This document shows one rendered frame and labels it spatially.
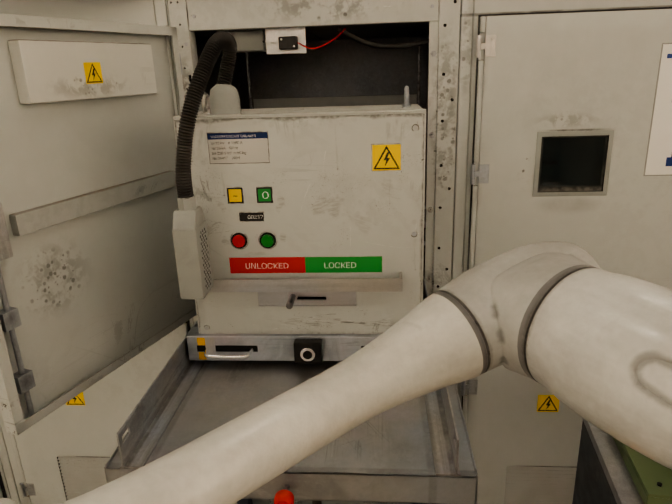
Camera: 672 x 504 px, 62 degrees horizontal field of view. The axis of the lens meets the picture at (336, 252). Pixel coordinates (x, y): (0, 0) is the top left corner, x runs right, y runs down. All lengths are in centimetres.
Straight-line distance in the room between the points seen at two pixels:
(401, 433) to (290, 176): 53
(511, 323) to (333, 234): 63
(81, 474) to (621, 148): 184
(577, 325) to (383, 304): 71
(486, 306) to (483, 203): 90
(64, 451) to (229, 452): 164
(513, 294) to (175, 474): 35
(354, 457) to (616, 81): 104
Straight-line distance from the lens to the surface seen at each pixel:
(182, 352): 129
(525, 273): 60
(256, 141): 112
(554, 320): 55
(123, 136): 138
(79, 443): 202
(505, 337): 59
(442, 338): 57
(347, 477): 98
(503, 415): 175
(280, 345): 124
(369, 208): 113
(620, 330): 52
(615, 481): 120
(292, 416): 49
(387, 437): 105
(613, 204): 156
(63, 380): 133
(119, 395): 186
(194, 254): 109
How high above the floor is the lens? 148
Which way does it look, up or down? 18 degrees down
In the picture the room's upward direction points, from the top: 2 degrees counter-clockwise
